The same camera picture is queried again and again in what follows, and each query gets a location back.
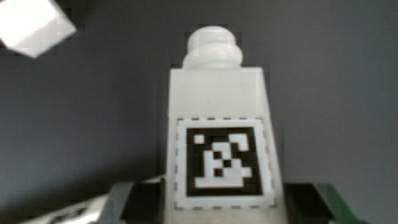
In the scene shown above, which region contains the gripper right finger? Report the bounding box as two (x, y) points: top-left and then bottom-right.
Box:
(314, 183), (355, 224)

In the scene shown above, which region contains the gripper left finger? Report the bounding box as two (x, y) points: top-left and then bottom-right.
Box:
(99, 182), (135, 224)

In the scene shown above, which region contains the white leg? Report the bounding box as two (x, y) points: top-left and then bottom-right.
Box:
(163, 26), (287, 224)
(0, 0), (76, 58)

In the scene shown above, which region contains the white marker sheet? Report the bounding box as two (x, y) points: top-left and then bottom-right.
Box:
(19, 177), (163, 224)

